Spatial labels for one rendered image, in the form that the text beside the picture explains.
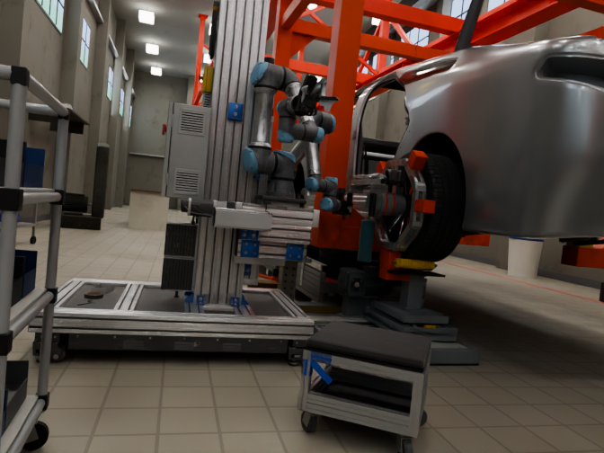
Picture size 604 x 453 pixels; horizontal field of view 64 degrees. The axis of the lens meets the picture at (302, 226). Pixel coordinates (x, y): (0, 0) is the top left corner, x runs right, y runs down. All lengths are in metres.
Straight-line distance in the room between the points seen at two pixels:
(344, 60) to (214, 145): 1.23
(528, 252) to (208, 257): 6.60
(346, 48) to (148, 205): 7.46
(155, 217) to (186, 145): 7.83
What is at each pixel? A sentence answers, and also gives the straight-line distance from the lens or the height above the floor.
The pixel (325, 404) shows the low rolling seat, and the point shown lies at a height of 0.14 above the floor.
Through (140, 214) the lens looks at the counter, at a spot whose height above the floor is 0.30.
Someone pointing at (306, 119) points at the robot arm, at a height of 1.18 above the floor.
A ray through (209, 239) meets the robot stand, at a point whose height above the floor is 0.57.
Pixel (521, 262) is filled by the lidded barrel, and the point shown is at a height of 0.25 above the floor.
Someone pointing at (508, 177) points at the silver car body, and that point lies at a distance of 2.49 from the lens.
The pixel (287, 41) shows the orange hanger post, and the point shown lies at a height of 2.48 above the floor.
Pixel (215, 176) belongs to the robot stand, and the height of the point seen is 0.89.
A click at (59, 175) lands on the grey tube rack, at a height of 0.80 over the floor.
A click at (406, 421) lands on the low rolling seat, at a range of 1.68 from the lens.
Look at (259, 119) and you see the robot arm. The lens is 2.39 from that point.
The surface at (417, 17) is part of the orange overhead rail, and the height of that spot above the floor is 3.29.
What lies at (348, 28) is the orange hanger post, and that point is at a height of 1.99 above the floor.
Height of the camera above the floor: 0.78
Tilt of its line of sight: 2 degrees down
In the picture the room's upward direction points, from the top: 6 degrees clockwise
